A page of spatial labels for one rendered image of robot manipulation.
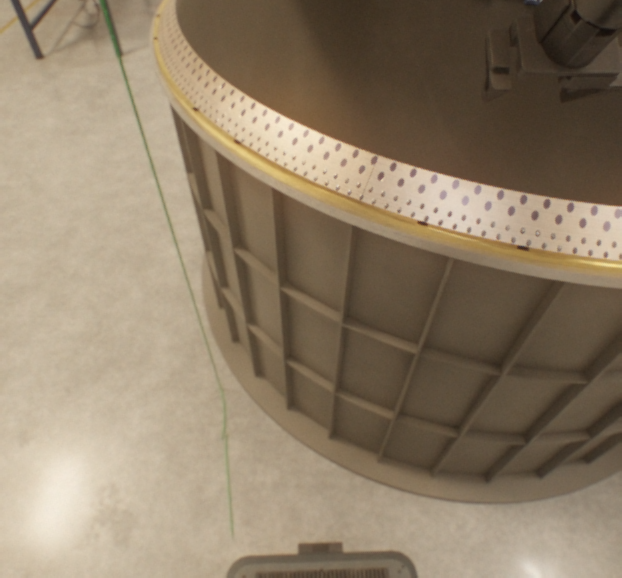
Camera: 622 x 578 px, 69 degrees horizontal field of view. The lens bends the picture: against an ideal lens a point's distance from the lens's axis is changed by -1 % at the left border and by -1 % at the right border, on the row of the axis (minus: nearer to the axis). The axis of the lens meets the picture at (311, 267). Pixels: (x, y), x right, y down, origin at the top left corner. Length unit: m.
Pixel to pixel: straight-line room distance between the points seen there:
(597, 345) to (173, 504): 1.40
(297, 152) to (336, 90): 0.13
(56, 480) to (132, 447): 0.27
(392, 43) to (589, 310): 0.61
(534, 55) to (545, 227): 0.36
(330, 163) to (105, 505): 1.44
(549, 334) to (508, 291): 0.16
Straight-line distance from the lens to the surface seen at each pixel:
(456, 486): 1.82
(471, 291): 0.94
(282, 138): 0.92
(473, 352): 1.11
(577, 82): 0.56
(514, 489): 1.89
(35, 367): 2.25
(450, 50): 0.82
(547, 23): 0.54
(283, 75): 0.95
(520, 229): 0.82
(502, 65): 0.55
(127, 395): 2.02
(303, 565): 1.46
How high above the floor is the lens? 1.71
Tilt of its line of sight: 49 degrees down
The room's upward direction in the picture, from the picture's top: 1 degrees clockwise
